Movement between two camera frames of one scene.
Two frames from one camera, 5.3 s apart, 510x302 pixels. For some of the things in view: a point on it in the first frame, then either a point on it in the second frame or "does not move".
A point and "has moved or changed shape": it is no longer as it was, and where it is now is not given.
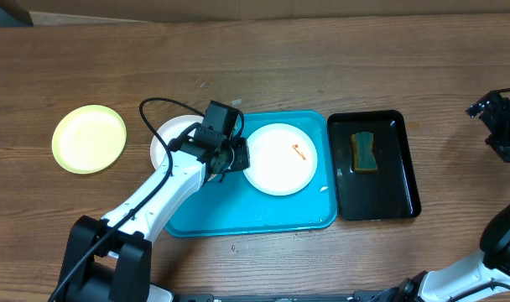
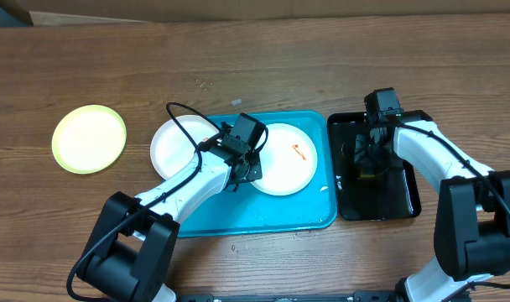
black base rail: [385, 295] does not move
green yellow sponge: [362, 153] has moved or changed shape
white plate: [283, 158] does not move
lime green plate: [89, 139] does not move
